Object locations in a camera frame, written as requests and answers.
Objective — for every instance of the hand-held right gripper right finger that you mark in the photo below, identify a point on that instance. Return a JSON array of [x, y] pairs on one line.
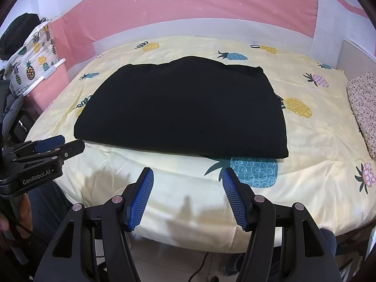
[[235, 199]]

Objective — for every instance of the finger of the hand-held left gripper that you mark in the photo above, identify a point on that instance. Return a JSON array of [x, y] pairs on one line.
[[51, 143], [73, 148]]

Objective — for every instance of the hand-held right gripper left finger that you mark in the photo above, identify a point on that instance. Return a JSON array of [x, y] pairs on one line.
[[142, 199]]

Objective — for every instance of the black jacket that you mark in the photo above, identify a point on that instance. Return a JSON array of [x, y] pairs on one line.
[[182, 108]]

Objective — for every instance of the person's left leg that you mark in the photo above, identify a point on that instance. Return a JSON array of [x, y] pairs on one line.
[[44, 208]]

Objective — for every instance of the person's leg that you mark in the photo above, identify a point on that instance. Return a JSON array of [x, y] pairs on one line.
[[328, 241], [44, 208]]

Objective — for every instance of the pink cabinet with white top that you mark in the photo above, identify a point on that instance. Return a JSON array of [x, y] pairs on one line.
[[55, 76]]

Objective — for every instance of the folded white pineapple print quilt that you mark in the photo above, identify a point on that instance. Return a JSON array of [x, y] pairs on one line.
[[32, 61]]

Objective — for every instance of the yellow pineapple print bed sheet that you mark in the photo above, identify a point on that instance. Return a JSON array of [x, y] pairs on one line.
[[317, 141]]

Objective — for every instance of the person's right leg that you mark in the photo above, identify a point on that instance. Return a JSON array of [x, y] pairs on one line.
[[328, 241]]

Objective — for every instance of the black bag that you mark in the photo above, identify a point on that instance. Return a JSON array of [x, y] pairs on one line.
[[17, 32]]

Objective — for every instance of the floral pillow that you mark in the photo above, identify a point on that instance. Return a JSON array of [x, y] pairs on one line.
[[364, 105]]

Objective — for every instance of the white headboard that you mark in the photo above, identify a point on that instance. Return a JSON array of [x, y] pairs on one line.
[[352, 55]]

